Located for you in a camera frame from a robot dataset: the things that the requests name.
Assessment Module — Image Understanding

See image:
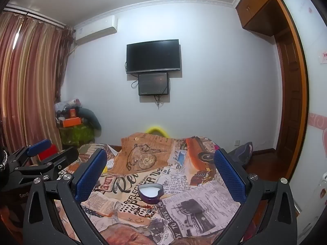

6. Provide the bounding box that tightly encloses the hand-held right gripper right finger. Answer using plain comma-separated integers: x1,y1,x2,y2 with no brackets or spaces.
213,148,298,245

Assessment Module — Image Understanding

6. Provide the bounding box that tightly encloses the newspaper printed blanket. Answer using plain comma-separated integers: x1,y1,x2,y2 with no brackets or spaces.
51,132,246,245

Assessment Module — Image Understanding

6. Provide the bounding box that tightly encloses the dark grey bag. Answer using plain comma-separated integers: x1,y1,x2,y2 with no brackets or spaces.
228,141,253,169

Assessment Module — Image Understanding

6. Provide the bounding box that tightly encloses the wooden overhead cabinet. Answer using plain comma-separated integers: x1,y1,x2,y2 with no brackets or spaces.
235,0,292,37

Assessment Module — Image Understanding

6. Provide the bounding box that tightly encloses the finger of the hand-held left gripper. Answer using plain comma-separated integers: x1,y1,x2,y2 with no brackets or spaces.
8,139,53,170
15,147,79,182

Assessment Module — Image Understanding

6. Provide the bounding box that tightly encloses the cluttered green side table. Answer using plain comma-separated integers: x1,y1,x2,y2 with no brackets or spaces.
59,125,95,148

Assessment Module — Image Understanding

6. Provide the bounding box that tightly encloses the red string beaded bracelet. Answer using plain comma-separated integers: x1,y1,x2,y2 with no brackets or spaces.
133,207,157,216

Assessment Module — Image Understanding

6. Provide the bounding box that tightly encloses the wooden door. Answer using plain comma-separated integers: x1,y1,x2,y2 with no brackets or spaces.
274,0,308,164

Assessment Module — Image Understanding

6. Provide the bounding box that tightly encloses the white sliding wardrobe door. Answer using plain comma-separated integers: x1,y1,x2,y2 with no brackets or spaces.
278,0,327,210

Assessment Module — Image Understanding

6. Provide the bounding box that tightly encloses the white air conditioner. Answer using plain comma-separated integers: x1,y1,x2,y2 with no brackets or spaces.
74,15,118,46

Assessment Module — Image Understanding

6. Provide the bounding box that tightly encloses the white plastic bag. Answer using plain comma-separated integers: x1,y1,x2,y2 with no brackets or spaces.
55,98,82,113

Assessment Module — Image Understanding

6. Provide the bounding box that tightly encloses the striped brown curtain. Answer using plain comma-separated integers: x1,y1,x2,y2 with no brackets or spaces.
0,8,74,159

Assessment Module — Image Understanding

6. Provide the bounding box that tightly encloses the purple heart-shaped tin box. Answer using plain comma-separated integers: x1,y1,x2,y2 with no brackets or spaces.
137,183,164,205

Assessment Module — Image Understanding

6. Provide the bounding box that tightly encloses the black wall television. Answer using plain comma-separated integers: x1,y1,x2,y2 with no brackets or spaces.
126,39,181,74

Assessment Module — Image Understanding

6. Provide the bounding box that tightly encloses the dark green jacket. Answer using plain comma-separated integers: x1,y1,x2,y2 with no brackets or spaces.
78,107,102,136

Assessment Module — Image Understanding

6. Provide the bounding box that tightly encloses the flat orange box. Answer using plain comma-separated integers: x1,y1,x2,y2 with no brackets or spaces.
63,117,86,128

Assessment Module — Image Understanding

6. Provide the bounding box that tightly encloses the small black monitor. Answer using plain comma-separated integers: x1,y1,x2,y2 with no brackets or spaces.
138,72,169,96

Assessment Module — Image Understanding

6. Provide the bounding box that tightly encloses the yellow plastic seat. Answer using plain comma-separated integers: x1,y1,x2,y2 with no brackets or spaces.
146,126,168,136

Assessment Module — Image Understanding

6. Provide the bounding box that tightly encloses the red box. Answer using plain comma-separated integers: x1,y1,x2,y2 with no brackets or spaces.
37,144,59,164

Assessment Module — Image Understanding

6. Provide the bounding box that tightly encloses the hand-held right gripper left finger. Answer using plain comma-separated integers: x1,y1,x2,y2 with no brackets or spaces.
24,148,109,245

